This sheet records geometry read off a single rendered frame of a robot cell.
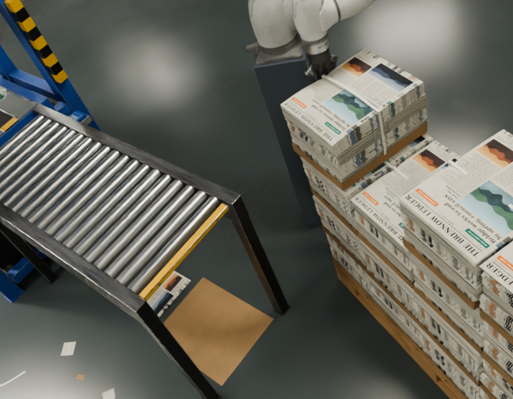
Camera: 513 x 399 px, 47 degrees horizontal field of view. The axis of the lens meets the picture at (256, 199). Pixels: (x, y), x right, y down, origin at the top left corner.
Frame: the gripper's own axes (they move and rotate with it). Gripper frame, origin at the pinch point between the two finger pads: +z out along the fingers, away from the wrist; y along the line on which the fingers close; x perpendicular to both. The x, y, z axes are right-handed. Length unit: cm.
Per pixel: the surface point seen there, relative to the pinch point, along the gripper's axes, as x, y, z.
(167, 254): -8, -78, 16
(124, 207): 25, -82, 17
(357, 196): -36.0, -16.6, 12.2
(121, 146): 58, -69, 17
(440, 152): -40.3, 15.0, 12.1
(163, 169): 31, -61, 16
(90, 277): 2, -104, 16
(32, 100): 129, -92, 19
